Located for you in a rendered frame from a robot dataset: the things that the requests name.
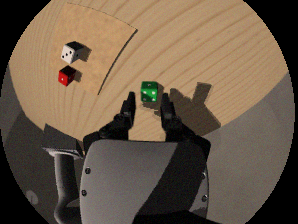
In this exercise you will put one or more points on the dark red die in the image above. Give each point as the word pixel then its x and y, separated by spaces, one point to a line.
pixel 66 75

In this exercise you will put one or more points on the green die with white pips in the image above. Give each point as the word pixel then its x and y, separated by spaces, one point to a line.
pixel 149 91

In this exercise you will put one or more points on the tan textured mat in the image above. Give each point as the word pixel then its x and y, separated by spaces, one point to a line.
pixel 103 37

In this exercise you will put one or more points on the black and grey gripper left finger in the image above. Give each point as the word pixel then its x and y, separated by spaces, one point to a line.
pixel 118 128

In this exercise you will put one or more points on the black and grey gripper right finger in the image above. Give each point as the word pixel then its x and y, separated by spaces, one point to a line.
pixel 173 125

